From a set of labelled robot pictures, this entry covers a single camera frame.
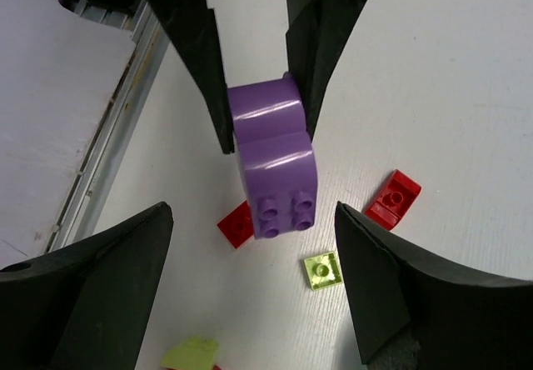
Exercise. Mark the purple paw lego piece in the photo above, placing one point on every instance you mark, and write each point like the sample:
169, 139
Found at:
276, 157

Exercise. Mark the red rectangular lego brick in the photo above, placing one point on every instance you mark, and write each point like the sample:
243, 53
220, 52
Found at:
237, 226

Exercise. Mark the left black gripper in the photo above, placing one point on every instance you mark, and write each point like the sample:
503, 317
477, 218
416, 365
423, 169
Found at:
316, 37

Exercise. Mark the red curved lego brick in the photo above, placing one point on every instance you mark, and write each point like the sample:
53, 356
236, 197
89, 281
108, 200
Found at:
393, 200

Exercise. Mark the light green small lego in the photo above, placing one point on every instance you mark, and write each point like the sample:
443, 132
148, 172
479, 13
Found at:
322, 271

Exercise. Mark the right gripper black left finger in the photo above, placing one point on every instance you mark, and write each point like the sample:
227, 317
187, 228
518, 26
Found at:
87, 305

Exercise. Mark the light green rounded lego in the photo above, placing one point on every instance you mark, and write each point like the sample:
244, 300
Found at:
193, 353

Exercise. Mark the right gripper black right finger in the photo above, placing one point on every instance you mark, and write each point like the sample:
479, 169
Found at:
413, 309

